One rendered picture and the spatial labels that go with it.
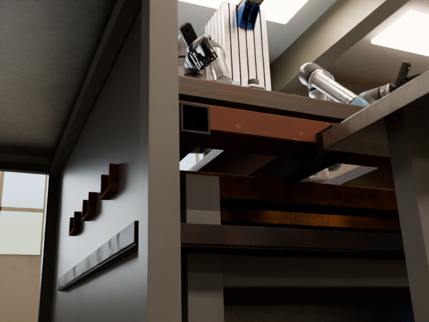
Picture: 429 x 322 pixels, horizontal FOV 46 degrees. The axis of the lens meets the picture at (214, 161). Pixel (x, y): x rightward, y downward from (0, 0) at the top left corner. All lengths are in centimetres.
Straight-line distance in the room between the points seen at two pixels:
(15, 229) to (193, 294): 419
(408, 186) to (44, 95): 100
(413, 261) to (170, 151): 38
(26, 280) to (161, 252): 431
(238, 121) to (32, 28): 51
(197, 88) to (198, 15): 448
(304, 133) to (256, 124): 10
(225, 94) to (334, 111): 24
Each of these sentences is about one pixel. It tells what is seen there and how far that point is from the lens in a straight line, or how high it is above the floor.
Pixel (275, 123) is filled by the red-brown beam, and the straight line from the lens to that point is 94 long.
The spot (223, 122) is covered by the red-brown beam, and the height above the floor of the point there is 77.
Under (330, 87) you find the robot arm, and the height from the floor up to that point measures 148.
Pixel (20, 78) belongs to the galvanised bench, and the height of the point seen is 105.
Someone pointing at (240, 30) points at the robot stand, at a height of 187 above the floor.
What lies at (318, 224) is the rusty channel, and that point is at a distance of 137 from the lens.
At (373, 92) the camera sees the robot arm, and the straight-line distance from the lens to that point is 248.
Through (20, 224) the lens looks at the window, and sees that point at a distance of 495.
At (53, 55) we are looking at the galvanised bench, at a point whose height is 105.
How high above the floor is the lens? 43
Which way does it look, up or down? 18 degrees up
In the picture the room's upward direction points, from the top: 2 degrees counter-clockwise
